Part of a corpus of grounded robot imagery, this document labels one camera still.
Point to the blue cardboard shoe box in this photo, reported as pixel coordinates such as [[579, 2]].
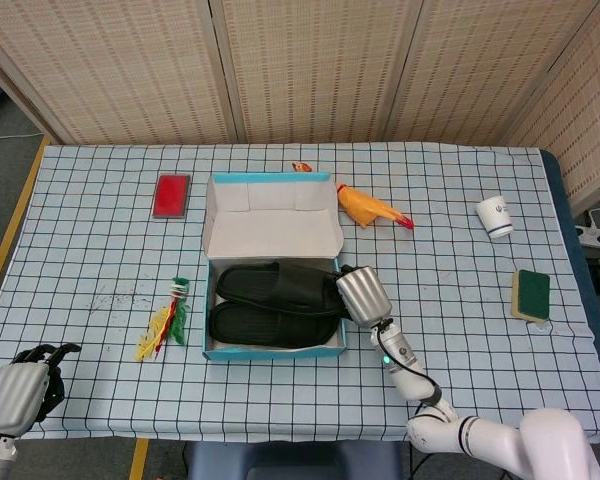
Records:
[[270, 230]]

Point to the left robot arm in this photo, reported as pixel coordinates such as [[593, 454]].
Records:
[[0, 457]]

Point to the blue padded table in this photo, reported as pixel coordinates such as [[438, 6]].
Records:
[[580, 260]]

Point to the blue checkered tablecloth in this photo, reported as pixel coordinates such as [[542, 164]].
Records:
[[105, 250]]

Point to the woven bamboo screen panel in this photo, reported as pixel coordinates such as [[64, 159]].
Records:
[[480, 65], [105, 65], [320, 65], [590, 125]]

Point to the white paper cup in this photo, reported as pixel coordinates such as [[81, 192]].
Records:
[[495, 215]]

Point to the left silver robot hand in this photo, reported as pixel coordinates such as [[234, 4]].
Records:
[[17, 395]]

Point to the black rubber slipper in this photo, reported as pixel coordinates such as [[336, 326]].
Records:
[[260, 325], [280, 282]]

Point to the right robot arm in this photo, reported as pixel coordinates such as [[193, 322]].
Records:
[[405, 360]]

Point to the yellow rubber chicken toy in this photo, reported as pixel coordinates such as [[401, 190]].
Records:
[[360, 205]]

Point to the red yellow green feather shuttlecock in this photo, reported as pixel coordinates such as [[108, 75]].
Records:
[[175, 320]]

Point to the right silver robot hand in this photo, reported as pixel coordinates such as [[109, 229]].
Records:
[[362, 297]]

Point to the green yellow sponge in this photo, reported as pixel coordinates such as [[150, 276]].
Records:
[[532, 292]]

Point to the blue chair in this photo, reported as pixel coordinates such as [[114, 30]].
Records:
[[290, 462]]

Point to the red ink pad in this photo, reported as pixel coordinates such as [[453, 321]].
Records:
[[171, 196]]

